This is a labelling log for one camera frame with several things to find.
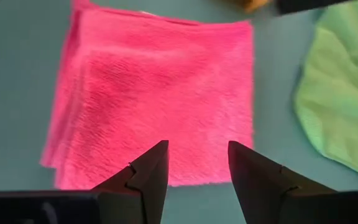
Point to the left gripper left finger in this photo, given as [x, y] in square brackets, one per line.
[141, 186]

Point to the dark green table mat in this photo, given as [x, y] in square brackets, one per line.
[11, 93]

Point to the green microfiber towel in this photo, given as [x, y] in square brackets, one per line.
[340, 93]

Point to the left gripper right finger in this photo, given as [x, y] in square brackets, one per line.
[259, 193]

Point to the orange microfiber towel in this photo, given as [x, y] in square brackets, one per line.
[253, 4]

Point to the pink microfiber towel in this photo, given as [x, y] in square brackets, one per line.
[151, 93]

